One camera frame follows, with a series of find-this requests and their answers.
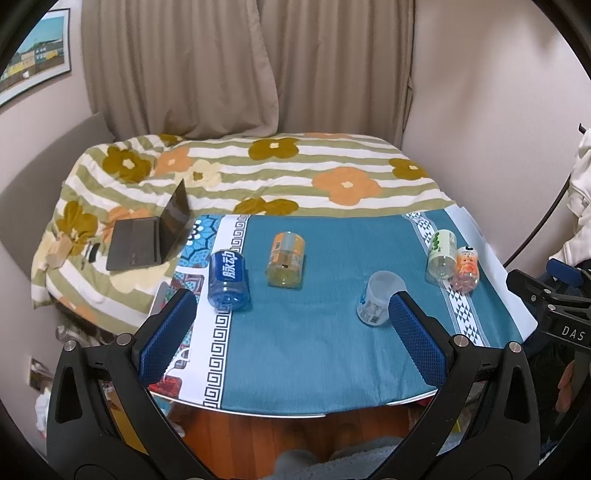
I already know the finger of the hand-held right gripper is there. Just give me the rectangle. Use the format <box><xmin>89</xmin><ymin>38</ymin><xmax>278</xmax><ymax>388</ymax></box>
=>
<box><xmin>506</xmin><ymin>269</ymin><xmax>557</xmax><ymax>311</ymax></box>
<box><xmin>547</xmin><ymin>259</ymin><xmax>584</xmax><ymax>288</ymax></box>

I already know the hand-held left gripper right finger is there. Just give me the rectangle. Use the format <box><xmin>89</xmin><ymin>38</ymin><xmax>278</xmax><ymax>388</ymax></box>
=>
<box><xmin>373</xmin><ymin>290</ymin><xmax>542</xmax><ymax>480</ymax></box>

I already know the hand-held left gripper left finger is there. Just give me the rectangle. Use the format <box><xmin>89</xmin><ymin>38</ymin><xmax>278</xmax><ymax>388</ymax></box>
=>
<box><xmin>46</xmin><ymin>288</ymin><xmax>205</xmax><ymax>480</ymax></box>

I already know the clear plastic cup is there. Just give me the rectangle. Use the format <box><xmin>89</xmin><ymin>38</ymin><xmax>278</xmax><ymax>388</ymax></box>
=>
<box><xmin>356</xmin><ymin>271</ymin><xmax>407</xmax><ymax>328</ymax></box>

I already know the small orange print cup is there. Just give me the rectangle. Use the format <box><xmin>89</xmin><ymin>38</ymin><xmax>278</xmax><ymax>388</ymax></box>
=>
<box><xmin>450</xmin><ymin>246</ymin><xmax>480</xmax><ymax>293</ymax></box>

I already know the green white plastic cup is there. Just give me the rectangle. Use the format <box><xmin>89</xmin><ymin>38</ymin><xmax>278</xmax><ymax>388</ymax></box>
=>
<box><xmin>426</xmin><ymin>229</ymin><xmax>458</xmax><ymax>280</ymax></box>

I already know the person's right hand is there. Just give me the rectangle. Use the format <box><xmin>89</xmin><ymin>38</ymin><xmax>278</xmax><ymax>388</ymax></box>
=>
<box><xmin>557</xmin><ymin>359</ymin><xmax>579</xmax><ymax>400</ymax></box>

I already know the silver flat device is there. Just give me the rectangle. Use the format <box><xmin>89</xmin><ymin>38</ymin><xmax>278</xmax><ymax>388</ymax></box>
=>
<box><xmin>150</xmin><ymin>282</ymin><xmax>173</xmax><ymax>320</ymax></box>

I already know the blue plastic bottle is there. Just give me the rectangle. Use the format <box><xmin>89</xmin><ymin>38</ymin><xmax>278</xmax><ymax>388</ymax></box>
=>
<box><xmin>207</xmin><ymin>249</ymin><xmax>253</xmax><ymax>311</ymax></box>

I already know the white garment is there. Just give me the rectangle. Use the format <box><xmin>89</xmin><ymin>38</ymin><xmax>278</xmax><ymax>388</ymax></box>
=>
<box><xmin>554</xmin><ymin>133</ymin><xmax>591</xmax><ymax>278</ymax></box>

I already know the grey laptop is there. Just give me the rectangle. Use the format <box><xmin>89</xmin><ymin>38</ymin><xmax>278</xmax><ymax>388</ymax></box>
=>
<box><xmin>105</xmin><ymin>178</ymin><xmax>193</xmax><ymax>272</ymax></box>

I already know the blue patterned tablecloth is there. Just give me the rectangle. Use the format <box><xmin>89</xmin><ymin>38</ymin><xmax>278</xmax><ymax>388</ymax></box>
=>
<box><xmin>148</xmin><ymin>211</ymin><xmax>525</xmax><ymax>419</ymax></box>

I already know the grey fleece clothing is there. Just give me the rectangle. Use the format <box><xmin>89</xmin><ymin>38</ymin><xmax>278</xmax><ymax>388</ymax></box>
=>
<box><xmin>276</xmin><ymin>436</ymin><xmax>413</xmax><ymax>480</ymax></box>

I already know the orange label plastic bottle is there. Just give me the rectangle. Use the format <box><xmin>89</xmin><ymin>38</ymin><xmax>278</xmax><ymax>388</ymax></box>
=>
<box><xmin>265</xmin><ymin>231</ymin><xmax>307</xmax><ymax>289</ymax></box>

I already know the grey bed panel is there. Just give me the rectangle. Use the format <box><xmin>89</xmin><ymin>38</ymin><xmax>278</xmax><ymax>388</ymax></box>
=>
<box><xmin>0</xmin><ymin>112</ymin><xmax>117</xmax><ymax>278</ymax></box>

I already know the floral striped blanket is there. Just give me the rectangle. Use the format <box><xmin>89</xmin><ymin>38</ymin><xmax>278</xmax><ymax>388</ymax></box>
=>
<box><xmin>30</xmin><ymin>132</ymin><xmax>459</xmax><ymax>334</ymax></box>

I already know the beige curtain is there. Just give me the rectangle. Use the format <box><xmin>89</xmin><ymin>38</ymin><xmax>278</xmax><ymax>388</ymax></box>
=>
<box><xmin>81</xmin><ymin>0</ymin><xmax>283</xmax><ymax>140</ymax></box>
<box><xmin>257</xmin><ymin>0</ymin><xmax>417</xmax><ymax>147</ymax></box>

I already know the black cable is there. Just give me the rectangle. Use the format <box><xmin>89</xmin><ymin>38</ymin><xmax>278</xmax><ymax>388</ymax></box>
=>
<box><xmin>504</xmin><ymin>159</ymin><xmax>575</xmax><ymax>269</ymax></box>

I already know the wall poster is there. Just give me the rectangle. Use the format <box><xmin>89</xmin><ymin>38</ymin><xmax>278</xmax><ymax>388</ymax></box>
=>
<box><xmin>0</xmin><ymin>8</ymin><xmax>73</xmax><ymax>108</ymax></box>

